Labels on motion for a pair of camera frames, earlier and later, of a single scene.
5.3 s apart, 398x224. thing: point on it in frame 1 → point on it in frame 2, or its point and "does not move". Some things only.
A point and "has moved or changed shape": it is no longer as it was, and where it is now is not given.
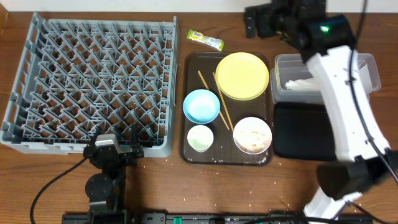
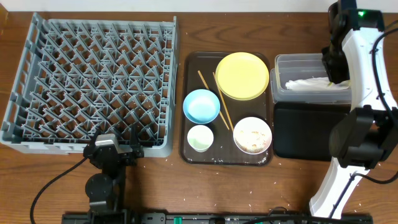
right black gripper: [262, 14] → [334, 76]
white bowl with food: [252, 135] does not move
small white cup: [200, 137] does not move
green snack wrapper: [218, 44] has moved or changed shape
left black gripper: [130, 152] does not move
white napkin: [310, 84] does not move
